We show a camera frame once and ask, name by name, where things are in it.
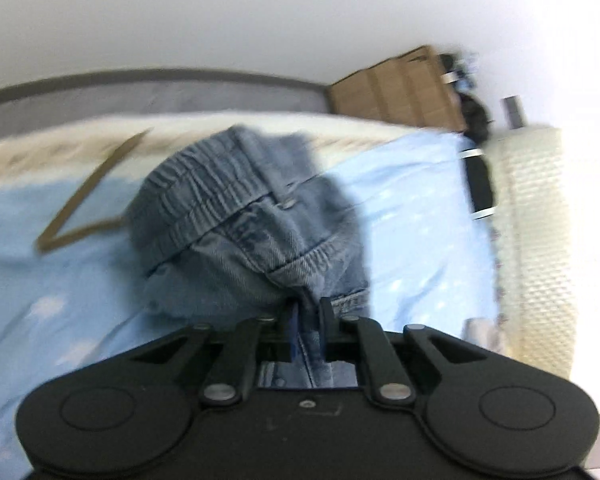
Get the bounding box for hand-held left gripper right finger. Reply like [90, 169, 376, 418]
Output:
[319, 297, 502, 404]

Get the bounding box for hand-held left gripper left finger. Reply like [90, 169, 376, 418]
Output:
[129, 304, 299, 407]

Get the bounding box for blue denim jeans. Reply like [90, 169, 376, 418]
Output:
[126, 125, 372, 390]

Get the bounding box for light blue star bed sheet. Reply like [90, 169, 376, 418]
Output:
[0, 130, 503, 480]

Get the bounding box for cream quilted headboard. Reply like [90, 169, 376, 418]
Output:
[489, 125, 580, 378]

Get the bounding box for brown cardboard box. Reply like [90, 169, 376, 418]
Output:
[327, 45, 468, 133]

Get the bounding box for brown v-shaped strip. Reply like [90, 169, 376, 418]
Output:
[34, 129, 152, 257]

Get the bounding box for white textured mattress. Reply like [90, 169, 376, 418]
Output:
[0, 111, 421, 193]

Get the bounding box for grey wall socket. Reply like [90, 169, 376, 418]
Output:
[502, 96, 527, 129]

